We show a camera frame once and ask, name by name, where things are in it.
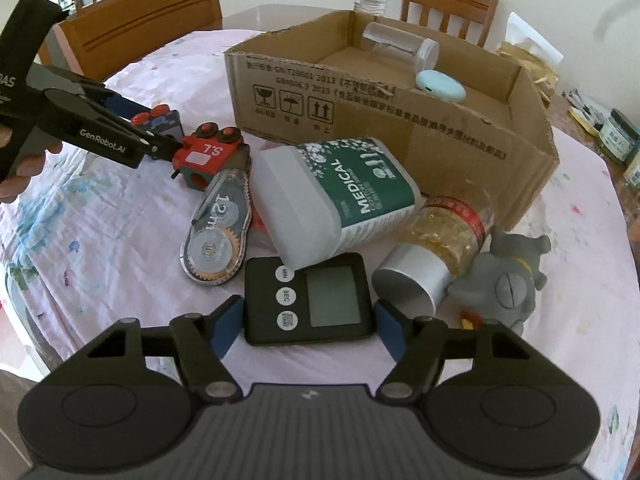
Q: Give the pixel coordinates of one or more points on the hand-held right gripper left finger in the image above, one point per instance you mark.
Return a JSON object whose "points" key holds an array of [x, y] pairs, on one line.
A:
{"points": [[225, 331]]}

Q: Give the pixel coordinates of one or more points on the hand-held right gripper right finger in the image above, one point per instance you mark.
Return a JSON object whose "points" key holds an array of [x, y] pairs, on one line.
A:
{"points": [[389, 327]]}

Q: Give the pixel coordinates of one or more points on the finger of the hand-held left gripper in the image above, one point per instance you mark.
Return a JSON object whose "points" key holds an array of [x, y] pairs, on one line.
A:
{"points": [[122, 104], [100, 134]]}

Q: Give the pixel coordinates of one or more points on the dark toy train car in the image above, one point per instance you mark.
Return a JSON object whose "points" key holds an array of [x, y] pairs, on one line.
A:
{"points": [[167, 120]]}

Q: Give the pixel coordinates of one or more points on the clear capsule bottle silver cap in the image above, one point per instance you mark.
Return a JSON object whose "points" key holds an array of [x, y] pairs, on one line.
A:
{"points": [[430, 255]]}

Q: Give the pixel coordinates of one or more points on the black digital timer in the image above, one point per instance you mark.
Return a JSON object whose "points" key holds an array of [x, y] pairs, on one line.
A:
{"points": [[310, 300]]}

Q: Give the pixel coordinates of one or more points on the red toy train car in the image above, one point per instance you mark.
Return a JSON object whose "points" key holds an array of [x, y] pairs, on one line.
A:
{"points": [[210, 156]]}

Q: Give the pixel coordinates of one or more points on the grey rubber animal toy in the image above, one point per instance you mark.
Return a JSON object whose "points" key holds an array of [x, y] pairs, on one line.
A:
{"points": [[500, 280]]}

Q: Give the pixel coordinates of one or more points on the green white cotton swab box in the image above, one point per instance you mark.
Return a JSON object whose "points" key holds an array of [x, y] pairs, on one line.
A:
{"points": [[350, 195]]}

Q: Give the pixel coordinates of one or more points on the brown cardboard box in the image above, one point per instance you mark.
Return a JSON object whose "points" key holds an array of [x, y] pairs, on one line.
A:
{"points": [[450, 130]]}

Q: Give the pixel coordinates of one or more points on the person's left hand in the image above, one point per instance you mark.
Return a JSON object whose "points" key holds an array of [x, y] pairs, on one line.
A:
{"points": [[20, 182]]}

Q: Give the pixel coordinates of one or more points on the wide wooden chair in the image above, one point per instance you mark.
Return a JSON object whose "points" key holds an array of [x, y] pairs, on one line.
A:
{"points": [[145, 25]]}

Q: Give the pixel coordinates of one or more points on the clear correction tape dispenser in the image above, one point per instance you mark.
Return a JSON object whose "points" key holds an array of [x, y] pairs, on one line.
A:
{"points": [[215, 240]]}

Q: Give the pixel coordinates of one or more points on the pink floral tablecloth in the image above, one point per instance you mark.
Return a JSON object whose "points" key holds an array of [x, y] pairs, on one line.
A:
{"points": [[125, 240]]}

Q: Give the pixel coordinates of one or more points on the light blue oval case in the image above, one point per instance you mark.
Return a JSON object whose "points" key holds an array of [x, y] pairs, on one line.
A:
{"points": [[441, 86]]}

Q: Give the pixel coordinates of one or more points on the clear plastic jar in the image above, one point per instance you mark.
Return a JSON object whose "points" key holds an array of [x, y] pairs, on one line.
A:
{"points": [[400, 44]]}

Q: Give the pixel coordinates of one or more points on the pale glass jar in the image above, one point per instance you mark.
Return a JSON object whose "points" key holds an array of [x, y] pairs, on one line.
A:
{"points": [[634, 170]]}

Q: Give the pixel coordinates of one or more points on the pile of printed papers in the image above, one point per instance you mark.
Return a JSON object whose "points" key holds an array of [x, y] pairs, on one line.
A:
{"points": [[585, 110]]}

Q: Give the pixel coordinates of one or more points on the gold foil packet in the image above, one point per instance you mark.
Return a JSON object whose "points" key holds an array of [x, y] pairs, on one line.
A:
{"points": [[530, 67]]}

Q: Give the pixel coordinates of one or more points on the dark lidded glass jar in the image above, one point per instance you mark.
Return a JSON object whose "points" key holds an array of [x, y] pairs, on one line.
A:
{"points": [[617, 135]]}

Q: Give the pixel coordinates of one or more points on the slatted wooden chair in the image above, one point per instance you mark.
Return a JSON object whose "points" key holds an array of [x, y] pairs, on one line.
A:
{"points": [[450, 7]]}

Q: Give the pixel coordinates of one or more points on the white paper bag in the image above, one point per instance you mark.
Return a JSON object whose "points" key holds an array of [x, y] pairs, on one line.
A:
{"points": [[535, 35]]}

